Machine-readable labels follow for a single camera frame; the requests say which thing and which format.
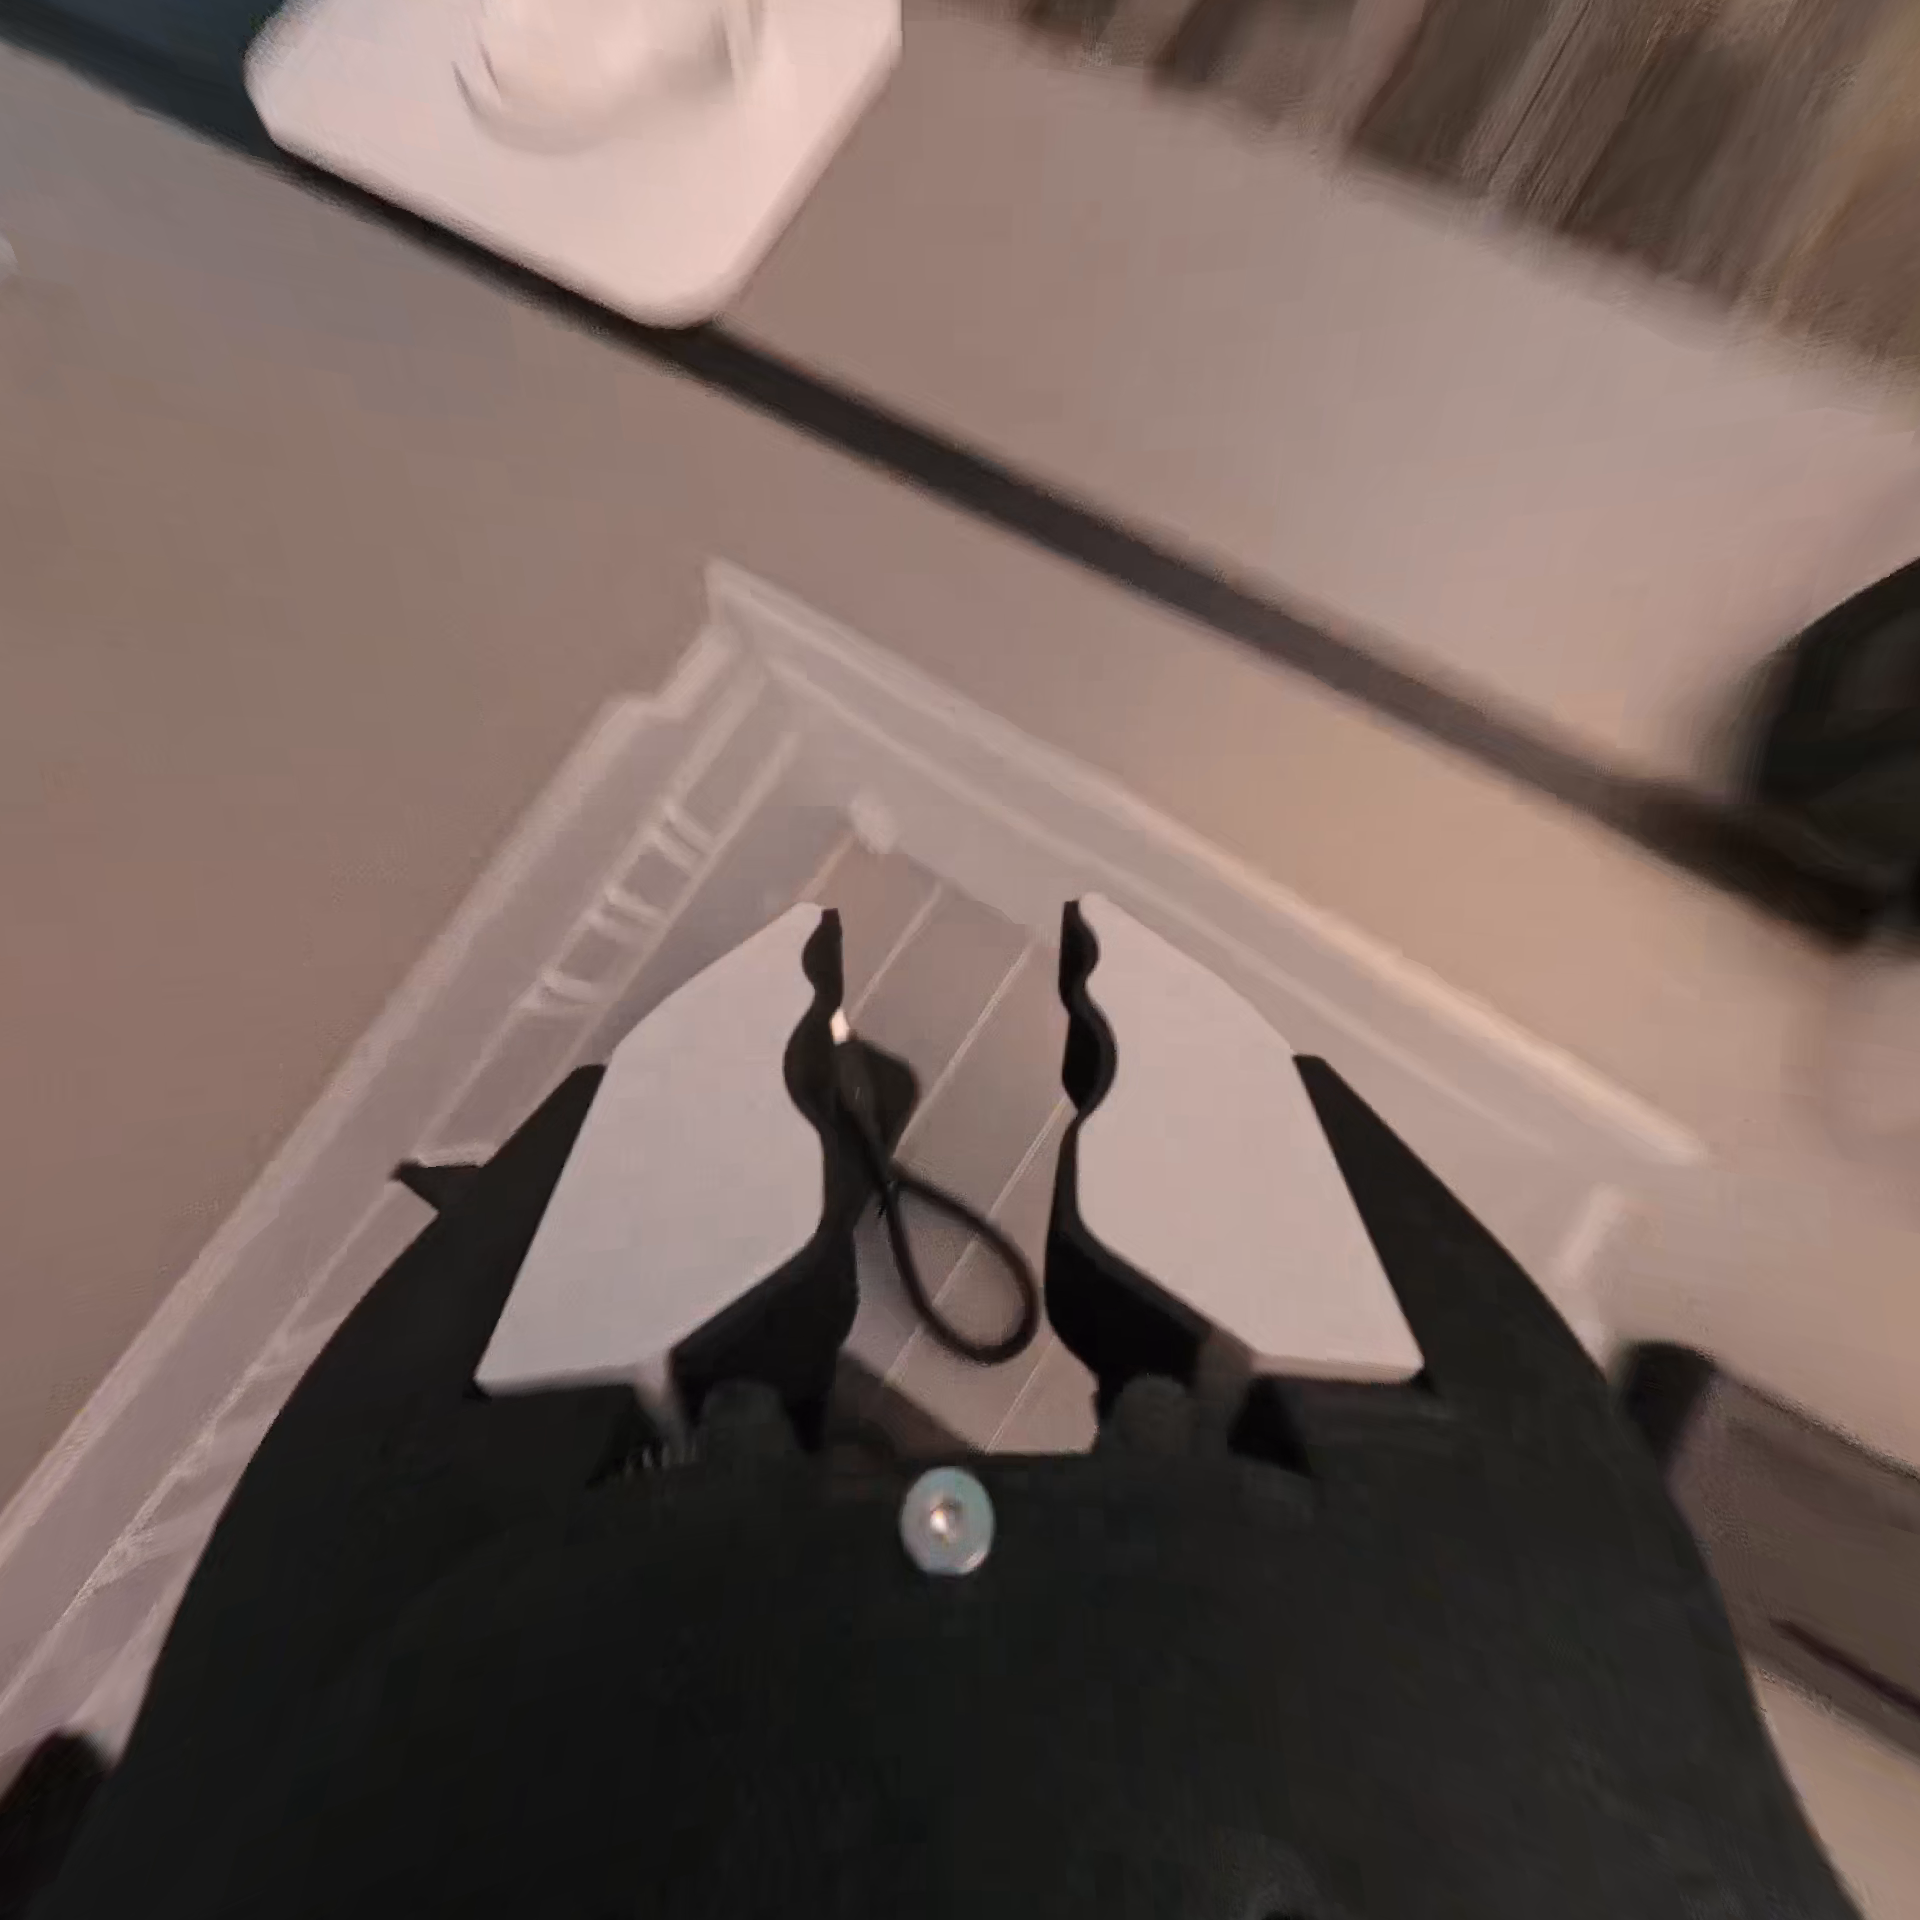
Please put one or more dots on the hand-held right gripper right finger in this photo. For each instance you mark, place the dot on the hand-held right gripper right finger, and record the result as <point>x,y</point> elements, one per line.
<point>1215,1201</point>

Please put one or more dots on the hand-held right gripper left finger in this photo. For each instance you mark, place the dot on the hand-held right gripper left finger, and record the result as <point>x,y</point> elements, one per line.
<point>661,1201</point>

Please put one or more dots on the clear plastic bin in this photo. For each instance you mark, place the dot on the clear plastic bin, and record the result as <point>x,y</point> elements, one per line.
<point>974,975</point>

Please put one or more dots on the black device with grey panel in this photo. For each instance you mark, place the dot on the black device with grey panel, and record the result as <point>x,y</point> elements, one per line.
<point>1771,1500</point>

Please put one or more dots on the dark blurred object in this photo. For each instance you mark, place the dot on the dark blurred object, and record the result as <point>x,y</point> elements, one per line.
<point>1846,721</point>

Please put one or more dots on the white stand base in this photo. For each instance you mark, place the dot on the white stand base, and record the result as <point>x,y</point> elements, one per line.
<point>629,211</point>

